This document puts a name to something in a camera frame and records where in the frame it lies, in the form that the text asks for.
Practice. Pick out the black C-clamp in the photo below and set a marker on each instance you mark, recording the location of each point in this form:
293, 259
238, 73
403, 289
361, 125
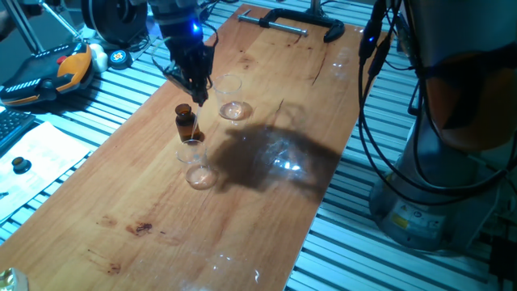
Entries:
335, 28

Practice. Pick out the grey metal frame bar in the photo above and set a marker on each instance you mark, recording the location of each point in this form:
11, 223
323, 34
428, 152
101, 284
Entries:
22, 26

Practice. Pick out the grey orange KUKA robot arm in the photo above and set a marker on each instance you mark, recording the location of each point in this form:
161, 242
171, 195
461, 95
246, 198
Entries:
444, 194

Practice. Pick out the glass dropper with red bulb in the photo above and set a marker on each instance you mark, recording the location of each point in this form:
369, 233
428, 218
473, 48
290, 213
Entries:
196, 121

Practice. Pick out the black round spool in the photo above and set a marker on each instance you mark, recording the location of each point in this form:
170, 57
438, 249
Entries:
105, 20

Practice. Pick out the clamped metal frame post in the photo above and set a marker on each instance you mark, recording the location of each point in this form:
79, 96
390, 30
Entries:
316, 6

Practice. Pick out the varnished wooden board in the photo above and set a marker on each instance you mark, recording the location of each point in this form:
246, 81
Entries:
141, 194

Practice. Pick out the black orange teach pendant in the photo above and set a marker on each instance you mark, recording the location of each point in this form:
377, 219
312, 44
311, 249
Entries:
40, 77

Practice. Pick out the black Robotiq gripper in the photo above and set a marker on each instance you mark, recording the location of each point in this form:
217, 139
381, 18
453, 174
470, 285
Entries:
182, 38

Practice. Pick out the black silver handheld device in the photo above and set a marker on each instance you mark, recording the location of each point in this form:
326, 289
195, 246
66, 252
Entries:
32, 3

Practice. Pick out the clear tapered cup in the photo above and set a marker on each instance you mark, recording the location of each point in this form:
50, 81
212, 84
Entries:
230, 111

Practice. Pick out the black computer keyboard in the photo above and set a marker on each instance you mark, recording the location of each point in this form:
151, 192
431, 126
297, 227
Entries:
12, 125

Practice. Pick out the person's forearm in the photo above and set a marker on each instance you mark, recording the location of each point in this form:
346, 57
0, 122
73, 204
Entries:
7, 25

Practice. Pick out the white printed paper sheet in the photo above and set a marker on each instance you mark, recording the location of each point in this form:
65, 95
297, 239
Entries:
44, 153

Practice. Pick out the amber glass bottle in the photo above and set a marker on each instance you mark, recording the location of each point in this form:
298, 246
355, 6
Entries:
186, 123

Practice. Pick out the black bottle cap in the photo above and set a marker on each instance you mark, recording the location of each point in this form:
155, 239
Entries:
20, 165

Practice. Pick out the person's hand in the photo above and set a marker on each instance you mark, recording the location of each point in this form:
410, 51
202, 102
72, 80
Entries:
28, 9

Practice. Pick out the clear graduated glass beaker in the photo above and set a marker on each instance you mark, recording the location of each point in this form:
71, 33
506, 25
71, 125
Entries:
200, 178

